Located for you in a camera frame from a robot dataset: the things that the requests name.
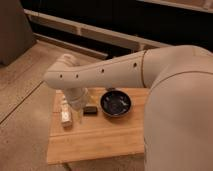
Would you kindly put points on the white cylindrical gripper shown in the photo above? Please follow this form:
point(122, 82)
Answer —
point(77, 98)

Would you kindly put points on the dark eraser block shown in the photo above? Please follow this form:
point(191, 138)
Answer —
point(90, 110)

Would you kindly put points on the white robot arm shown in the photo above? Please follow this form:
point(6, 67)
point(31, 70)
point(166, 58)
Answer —
point(178, 116)

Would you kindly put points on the wooden cutting board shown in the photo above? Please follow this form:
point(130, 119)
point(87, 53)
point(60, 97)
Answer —
point(99, 136)

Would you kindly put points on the dark round bowl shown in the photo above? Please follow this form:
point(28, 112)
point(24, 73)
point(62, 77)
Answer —
point(115, 103)

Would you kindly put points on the grey chair corner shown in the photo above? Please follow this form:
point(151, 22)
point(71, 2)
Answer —
point(16, 35)

